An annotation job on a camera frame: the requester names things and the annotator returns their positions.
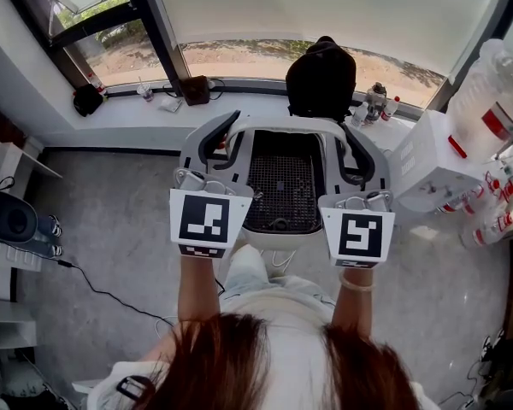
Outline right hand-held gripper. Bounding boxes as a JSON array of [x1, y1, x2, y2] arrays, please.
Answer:
[[317, 122, 397, 270]]

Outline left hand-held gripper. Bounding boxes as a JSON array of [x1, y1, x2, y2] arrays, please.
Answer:
[[168, 109, 255, 260]]

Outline person's left forearm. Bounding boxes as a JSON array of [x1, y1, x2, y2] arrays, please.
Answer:
[[177, 254, 221, 324]]

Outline person's right forearm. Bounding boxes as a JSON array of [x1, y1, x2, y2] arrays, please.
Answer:
[[331, 266, 375, 339]]

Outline white water dispenser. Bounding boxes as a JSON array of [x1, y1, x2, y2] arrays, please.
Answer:
[[391, 108, 484, 215]]

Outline clear plastic packet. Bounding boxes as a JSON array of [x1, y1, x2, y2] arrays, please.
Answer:
[[156, 96, 184, 114]]

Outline brown pouch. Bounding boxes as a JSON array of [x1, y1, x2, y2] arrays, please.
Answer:
[[180, 74, 210, 107]]

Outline red label water bottle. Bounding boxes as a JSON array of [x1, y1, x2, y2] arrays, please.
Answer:
[[380, 96, 401, 122]]

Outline dark drinking bottle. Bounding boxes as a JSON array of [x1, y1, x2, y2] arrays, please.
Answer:
[[364, 82, 388, 123]]

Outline plastic cup with straw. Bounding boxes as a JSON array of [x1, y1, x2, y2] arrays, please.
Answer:
[[135, 76, 155, 103]]

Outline black backpack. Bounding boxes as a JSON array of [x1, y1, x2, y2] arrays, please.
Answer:
[[285, 35, 358, 123]]

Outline person's light trousers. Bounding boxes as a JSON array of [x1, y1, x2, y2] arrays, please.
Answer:
[[217, 243, 337, 315]]

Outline small black bag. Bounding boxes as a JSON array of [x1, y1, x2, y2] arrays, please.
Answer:
[[72, 83, 107, 118]]

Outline red-capped white bottle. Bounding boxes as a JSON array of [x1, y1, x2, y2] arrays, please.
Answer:
[[87, 73, 109, 97]]

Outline pack of red label bottles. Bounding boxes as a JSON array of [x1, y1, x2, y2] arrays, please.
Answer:
[[438, 171, 513, 247]]

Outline large clear water jug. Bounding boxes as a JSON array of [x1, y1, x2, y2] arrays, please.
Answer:
[[446, 38, 513, 166]]

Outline white roller blind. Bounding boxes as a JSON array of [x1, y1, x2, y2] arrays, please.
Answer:
[[151, 0, 513, 79]]

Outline white shelf unit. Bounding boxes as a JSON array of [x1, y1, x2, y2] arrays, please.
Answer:
[[0, 128, 63, 196]]

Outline grey black round device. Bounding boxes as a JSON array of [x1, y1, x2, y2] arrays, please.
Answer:
[[0, 190, 39, 245]]

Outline white slotted rack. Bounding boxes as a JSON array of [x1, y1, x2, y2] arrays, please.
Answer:
[[0, 237, 44, 272]]

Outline white low cabinet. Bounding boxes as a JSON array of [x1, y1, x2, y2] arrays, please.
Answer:
[[0, 299, 38, 349]]

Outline white charger with black cable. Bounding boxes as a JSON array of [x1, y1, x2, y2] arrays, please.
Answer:
[[162, 77, 227, 102]]

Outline black window frame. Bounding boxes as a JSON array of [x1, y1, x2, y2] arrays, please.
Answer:
[[0, 0, 193, 91]]

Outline black power cable with adapter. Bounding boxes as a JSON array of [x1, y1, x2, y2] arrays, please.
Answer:
[[8, 245, 174, 328]]

